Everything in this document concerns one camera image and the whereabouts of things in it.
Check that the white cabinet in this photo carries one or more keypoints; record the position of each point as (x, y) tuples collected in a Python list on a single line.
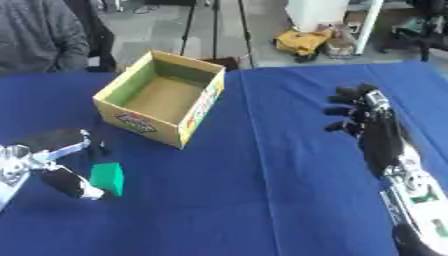
[(316, 14)]

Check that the person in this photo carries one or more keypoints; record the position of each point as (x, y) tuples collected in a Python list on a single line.
[(42, 35)]

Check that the small cardboard box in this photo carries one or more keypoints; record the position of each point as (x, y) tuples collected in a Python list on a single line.
[(340, 45)]

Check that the black tripod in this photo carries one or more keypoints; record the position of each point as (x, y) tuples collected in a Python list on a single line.
[(214, 30)]

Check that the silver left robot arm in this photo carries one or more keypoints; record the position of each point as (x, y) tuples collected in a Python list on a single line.
[(13, 171)]

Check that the white post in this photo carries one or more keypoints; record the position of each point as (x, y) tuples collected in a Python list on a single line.
[(369, 26)]

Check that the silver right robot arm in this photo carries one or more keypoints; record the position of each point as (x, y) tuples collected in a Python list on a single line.
[(417, 203)]

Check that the green rectangular block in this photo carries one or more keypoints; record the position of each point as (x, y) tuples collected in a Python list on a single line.
[(107, 178)]

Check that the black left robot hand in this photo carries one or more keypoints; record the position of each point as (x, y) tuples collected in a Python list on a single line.
[(63, 181)]

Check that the tan cardboard box green inside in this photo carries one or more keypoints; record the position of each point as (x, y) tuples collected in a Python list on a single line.
[(160, 98)]

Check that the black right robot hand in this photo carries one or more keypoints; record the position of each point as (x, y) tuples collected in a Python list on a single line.
[(382, 140)]

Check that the yellow bag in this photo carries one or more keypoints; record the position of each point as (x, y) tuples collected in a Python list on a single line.
[(301, 42)]

